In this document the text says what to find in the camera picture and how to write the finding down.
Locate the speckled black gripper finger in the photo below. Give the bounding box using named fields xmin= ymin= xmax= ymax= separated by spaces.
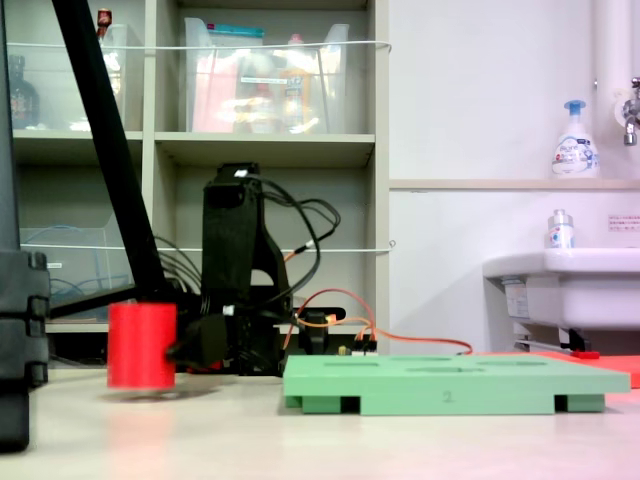
xmin=166 ymin=338 xmax=200 ymax=364

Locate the red cylinder block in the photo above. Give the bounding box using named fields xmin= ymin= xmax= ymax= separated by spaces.
xmin=106 ymin=301 xmax=178 ymax=391

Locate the black tripod brace bar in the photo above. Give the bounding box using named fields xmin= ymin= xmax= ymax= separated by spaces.
xmin=48 ymin=283 xmax=138 ymax=320

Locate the small circuit board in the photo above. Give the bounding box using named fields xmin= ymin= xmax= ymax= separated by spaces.
xmin=335 ymin=335 xmax=380 ymax=358

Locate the black tripod leg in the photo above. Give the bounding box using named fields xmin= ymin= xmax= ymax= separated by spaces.
xmin=51 ymin=0 xmax=174 ymax=307
xmin=0 ymin=0 xmax=52 ymax=454

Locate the beige shelf unit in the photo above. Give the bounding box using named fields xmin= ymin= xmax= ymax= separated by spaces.
xmin=0 ymin=0 xmax=393 ymax=357

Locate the green shape sorter board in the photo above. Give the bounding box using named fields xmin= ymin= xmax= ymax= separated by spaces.
xmin=282 ymin=354 xmax=632 ymax=417

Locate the pink pouch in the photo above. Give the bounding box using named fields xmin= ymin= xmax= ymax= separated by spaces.
xmin=191 ymin=52 xmax=237 ymax=134

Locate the bottle with pink cap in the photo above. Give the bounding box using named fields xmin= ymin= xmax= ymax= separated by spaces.
xmin=278 ymin=33 xmax=314 ymax=133

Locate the clear plastic storage bin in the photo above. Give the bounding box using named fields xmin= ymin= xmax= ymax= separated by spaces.
xmin=5 ymin=23 xmax=130 ymax=133
xmin=183 ymin=17 xmax=350 ymax=135

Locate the dark glass bottle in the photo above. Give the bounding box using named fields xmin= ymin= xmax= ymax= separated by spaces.
xmin=7 ymin=54 xmax=42 ymax=131

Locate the clear box with teal rim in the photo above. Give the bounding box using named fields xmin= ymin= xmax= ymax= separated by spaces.
xmin=206 ymin=24 xmax=266 ymax=52

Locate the bottle with brown cap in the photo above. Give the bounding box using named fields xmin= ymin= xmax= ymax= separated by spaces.
xmin=96 ymin=7 xmax=124 ymax=96

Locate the small white bottle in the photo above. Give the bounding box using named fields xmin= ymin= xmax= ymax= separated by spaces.
xmin=546 ymin=208 xmax=577 ymax=250

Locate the white sink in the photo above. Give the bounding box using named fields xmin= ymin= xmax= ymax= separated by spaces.
xmin=482 ymin=246 xmax=640 ymax=333

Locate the white soap pump bottle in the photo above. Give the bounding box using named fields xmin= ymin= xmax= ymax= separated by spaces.
xmin=551 ymin=99 xmax=601 ymax=180

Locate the white sign with red print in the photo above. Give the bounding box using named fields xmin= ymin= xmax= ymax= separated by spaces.
xmin=607 ymin=214 xmax=640 ymax=233

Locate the metal faucet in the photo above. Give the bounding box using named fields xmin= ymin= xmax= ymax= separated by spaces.
xmin=613 ymin=76 xmax=640 ymax=148

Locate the short orange wire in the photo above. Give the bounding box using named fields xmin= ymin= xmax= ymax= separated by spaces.
xmin=282 ymin=288 xmax=377 ymax=351

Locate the long black cable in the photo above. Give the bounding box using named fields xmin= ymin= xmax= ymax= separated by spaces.
xmin=249 ymin=174 xmax=343 ymax=312

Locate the clear bin with blue cables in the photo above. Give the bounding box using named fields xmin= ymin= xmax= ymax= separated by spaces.
xmin=19 ymin=214 xmax=137 ymax=321

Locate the white cord across shelf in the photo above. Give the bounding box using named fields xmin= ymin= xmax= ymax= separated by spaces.
xmin=19 ymin=240 xmax=397 ymax=254

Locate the long orange looped wire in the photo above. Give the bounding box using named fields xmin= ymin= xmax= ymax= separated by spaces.
xmin=372 ymin=327 xmax=474 ymax=357

